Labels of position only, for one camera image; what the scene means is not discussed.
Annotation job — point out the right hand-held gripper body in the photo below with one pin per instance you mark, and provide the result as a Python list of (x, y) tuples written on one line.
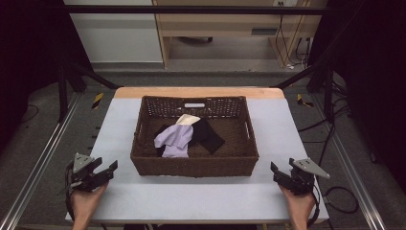
[(303, 182)]

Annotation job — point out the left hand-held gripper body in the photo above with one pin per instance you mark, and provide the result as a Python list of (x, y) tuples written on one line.
[(83, 179)]

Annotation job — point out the person's left hand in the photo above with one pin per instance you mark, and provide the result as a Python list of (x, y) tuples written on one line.
[(83, 202)]

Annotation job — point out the person's right hand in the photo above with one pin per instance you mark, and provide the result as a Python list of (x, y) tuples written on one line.
[(300, 206)]

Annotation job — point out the yellow black floor tape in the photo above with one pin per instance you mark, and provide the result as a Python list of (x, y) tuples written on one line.
[(97, 100), (302, 100)]

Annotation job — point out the lavender cloth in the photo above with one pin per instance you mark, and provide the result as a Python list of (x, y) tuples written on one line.
[(175, 139)]

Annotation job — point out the brown wicker basket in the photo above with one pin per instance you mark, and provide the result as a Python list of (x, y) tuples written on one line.
[(191, 166)]

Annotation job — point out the black cloth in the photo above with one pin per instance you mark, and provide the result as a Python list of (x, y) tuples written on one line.
[(207, 135)]

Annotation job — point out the black stand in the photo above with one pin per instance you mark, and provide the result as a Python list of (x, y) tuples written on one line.
[(68, 83), (322, 80)]

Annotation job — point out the white table mat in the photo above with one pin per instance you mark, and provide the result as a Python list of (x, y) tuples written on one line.
[(198, 198)]

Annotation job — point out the cream cloth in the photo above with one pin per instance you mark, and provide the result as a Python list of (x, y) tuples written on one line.
[(188, 119)]

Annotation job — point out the dark curtain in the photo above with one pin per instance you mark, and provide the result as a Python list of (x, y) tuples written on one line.
[(373, 80), (28, 57)]

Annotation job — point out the white cabinet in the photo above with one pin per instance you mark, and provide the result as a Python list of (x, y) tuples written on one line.
[(118, 35)]

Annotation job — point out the aluminium rail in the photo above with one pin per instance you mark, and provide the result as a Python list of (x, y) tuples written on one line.
[(41, 163), (354, 179)]

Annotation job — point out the white wall socket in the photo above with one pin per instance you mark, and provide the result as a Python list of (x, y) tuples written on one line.
[(284, 3)]

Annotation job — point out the black frame crossbar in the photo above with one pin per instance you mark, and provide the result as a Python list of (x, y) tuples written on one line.
[(191, 9)]

